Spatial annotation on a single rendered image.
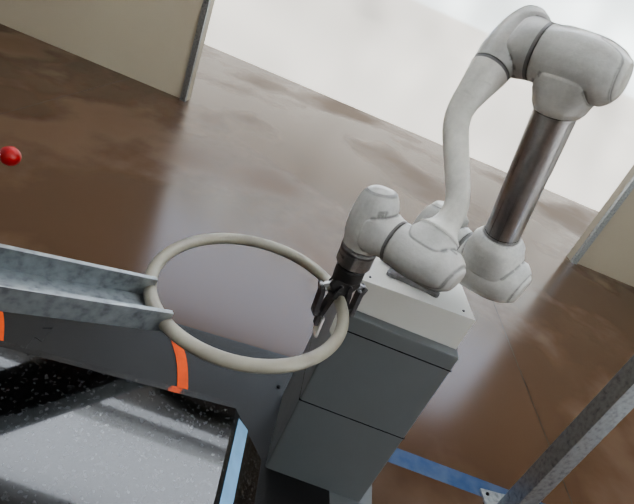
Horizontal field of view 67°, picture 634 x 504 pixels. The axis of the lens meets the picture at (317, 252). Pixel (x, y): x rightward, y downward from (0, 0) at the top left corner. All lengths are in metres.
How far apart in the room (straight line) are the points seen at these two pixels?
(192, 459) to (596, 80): 1.09
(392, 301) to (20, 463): 1.04
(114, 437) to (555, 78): 1.14
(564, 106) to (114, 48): 5.29
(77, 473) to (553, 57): 1.21
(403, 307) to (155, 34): 4.78
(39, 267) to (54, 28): 5.45
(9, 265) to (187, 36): 4.86
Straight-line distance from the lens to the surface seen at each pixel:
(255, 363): 0.98
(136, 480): 0.90
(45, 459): 0.91
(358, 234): 1.09
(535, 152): 1.31
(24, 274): 1.02
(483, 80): 1.24
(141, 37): 5.91
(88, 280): 1.06
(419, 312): 1.55
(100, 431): 0.95
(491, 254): 1.44
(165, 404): 1.00
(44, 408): 0.97
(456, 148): 1.15
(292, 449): 1.94
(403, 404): 1.74
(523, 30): 1.29
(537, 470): 2.34
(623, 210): 6.37
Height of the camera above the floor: 1.60
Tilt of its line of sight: 27 degrees down
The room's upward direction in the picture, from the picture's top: 24 degrees clockwise
